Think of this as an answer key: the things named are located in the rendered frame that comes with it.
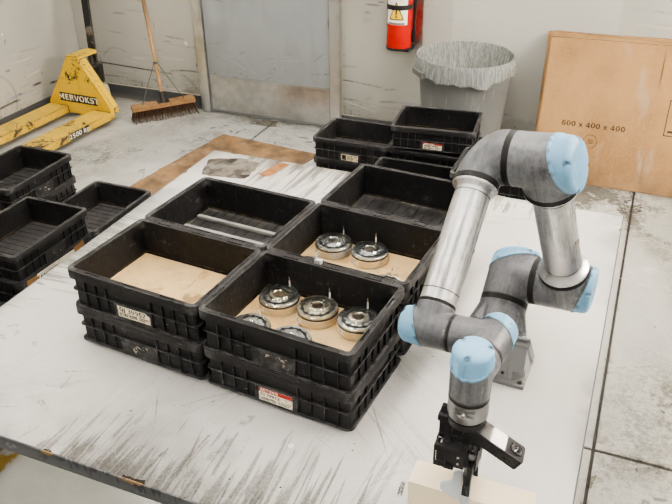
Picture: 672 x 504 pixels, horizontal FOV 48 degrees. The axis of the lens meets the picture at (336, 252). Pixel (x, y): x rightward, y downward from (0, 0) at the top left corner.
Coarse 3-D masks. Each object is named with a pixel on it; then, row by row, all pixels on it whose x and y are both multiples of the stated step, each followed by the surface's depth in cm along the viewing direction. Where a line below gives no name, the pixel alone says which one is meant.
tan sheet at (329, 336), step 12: (300, 300) 193; (240, 312) 188; (252, 312) 188; (276, 324) 184; (288, 324) 184; (336, 324) 184; (312, 336) 180; (324, 336) 180; (336, 336) 180; (348, 348) 176
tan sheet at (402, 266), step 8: (312, 248) 215; (392, 256) 211; (400, 256) 211; (344, 264) 207; (352, 264) 207; (392, 264) 207; (400, 264) 207; (408, 264) 207; (416, 264) 207; (368, 272) 204; (376, 272) 204; (384, 272) 204; (400, 272) 204; (408, 272) 203
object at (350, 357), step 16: (256, 256) 192; (272, 256) 193; (288, 256) 192; (240, 272) 186; (336, 272) 186; (352, 272) 185; (224, 288) 180; (400, 288) 179; (208, 304) 175; (208, 320) 172; (224, 320) 170; (240, 320) 169; (384, 320) 170; (256, 336) 167; (272, 336) 165; (288, 336) 163; (368, 336) 163; (320, 352) 160; (336, 352) 158; (352, 352) 158
